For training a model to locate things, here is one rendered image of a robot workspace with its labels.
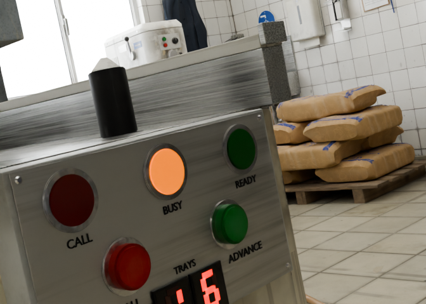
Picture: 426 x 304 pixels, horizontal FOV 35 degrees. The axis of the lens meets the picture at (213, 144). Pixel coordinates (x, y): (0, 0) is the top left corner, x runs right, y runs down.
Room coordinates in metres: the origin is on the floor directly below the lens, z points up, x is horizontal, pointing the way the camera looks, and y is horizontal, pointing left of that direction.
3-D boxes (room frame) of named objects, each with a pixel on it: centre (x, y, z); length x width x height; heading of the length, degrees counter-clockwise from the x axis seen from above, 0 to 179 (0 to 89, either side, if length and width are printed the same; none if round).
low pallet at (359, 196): (4.72, -0.80, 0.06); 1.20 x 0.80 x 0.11; 44
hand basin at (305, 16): (5.61, -0.59, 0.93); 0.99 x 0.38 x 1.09; 42
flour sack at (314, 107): (4.70, -0.85, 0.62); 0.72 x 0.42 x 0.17; 48
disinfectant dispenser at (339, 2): (5.14, -1.13, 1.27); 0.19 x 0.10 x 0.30; 132
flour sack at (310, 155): (4.58, -0.64, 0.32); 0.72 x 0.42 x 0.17; 46
